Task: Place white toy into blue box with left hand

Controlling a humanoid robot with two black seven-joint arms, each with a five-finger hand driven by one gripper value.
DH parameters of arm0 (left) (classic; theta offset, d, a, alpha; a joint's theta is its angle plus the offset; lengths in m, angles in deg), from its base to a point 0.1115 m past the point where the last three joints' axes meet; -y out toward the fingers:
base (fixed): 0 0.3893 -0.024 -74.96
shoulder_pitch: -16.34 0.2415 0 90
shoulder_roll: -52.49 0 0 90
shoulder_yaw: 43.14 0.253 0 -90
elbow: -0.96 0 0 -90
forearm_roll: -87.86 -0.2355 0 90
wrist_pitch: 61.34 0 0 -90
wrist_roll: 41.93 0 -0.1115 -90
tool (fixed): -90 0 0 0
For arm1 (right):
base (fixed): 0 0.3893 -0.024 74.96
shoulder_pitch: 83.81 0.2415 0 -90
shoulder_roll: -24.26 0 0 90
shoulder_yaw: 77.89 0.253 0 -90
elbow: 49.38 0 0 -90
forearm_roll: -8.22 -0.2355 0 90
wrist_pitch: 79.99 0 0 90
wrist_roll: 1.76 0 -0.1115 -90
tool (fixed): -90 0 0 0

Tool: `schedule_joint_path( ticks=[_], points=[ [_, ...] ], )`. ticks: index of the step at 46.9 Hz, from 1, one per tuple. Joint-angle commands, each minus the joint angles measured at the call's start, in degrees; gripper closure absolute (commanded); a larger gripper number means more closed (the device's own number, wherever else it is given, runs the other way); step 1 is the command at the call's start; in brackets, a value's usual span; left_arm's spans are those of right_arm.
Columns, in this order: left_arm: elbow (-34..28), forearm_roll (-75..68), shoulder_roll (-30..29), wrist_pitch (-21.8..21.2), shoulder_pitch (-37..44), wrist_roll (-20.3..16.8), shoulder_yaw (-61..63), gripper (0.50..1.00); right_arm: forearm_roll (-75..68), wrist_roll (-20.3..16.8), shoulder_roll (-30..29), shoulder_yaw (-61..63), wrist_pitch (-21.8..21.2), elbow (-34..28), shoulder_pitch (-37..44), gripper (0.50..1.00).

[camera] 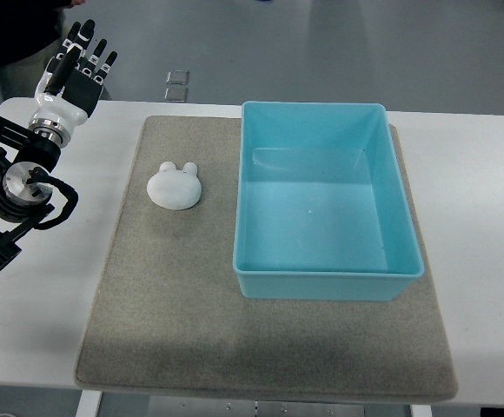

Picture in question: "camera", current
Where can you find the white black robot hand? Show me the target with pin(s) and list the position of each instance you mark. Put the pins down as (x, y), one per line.
(70, 86)

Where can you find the grey felt mat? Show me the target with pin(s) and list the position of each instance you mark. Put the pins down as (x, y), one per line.
(169, 317)

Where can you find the upper metal floor plate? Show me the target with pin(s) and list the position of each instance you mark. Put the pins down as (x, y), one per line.
(177, 77)

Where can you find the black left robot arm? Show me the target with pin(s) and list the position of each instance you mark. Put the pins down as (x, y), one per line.
(30, 197)

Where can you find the metal floor plate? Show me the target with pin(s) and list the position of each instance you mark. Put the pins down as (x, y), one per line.
(177, 77)
(176, 95)

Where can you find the person in dark clothes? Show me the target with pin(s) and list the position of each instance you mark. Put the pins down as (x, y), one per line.
(30, 27)

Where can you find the lower metal floor plate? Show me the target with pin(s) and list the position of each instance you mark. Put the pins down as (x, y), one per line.
(176, 95)

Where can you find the blue plastic box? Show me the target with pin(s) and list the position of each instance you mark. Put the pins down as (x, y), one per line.
(322, 209)

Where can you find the white bunny head toy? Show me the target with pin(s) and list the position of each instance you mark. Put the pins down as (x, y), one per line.
(175, 189)

